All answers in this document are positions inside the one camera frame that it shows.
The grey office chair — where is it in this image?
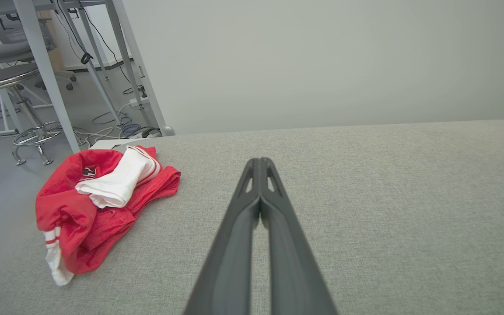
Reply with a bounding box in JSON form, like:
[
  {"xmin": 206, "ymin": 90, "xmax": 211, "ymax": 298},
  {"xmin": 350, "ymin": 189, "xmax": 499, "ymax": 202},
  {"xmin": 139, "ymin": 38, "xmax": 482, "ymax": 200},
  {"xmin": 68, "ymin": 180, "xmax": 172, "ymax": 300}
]
[{"xmin": 0, "ymin": 13, "xmax": 77, "ymax": 91}]

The grey partition post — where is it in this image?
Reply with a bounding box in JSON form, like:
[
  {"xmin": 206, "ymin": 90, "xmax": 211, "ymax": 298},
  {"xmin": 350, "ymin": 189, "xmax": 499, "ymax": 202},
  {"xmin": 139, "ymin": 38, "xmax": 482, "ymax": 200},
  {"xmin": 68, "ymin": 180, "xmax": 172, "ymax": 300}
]
[{"xmin": 105, "ymin": 0, "xmax": 176, "ymax": 137}]

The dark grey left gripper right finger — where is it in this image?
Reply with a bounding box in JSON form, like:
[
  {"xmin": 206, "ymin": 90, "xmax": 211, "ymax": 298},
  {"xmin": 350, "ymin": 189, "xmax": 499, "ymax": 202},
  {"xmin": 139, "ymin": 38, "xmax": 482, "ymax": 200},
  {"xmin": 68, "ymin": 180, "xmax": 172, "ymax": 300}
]
[{"xmin": 260, "ymin": 157, "xmax": 338, "ymax": 315}]

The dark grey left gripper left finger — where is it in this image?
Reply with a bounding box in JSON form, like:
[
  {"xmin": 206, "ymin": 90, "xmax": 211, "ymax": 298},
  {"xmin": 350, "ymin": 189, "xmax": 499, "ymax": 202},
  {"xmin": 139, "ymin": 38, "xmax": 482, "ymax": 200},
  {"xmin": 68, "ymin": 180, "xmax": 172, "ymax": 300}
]
[{"xmin": 183, "ymin": 157, "xmax": 261, "ymax": 315}]

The red white basketball jersey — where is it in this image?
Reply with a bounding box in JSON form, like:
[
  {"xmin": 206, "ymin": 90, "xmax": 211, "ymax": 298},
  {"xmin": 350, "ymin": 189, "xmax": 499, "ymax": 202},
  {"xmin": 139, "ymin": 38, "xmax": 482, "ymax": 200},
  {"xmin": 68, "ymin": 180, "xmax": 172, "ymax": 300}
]
[{"xmin": 35, "ymin": 146, "xmax": 182, "ymax": 287}]

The white floor cable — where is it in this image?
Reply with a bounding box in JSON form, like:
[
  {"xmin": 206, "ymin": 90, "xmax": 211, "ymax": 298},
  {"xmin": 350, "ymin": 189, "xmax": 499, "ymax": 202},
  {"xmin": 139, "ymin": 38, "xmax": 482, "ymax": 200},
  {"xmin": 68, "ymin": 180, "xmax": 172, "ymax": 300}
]
[{"xmin": 75, "ymin": 101, "xmax": 147, "ymax": 147}]

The black hanging cable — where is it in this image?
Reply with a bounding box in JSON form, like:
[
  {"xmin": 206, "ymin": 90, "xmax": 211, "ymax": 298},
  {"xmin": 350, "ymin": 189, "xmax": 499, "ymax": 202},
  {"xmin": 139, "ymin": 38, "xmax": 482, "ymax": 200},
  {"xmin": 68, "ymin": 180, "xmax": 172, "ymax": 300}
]
[{"xmin": 55, "ymin": 0, "xmax": 147, "ymax": 98}]

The white desk frame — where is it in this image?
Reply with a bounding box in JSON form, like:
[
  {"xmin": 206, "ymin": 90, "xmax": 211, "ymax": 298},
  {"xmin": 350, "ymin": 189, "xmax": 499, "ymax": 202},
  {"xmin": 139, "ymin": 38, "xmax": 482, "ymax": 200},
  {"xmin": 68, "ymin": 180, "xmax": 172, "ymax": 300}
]
[{"xmin": 0, "ymin": 0, "xmax": 144, "ymax": 154}]

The white equipment box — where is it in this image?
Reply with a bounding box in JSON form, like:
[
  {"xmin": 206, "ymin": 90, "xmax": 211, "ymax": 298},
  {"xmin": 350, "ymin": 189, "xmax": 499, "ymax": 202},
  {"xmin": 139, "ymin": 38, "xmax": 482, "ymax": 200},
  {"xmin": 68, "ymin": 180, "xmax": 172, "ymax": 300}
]
[{"xmin": 89, "ymin": 138, "xmax": 148, "ymax": 154}]

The chrome bar stool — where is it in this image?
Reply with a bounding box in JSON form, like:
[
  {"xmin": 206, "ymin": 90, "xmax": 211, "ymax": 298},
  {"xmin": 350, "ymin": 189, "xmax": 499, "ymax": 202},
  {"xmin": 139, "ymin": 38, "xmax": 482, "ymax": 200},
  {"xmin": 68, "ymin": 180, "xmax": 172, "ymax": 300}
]
[{"xmin": 0, "ymin": 63, "xmax": 77, "ymax": 166}]

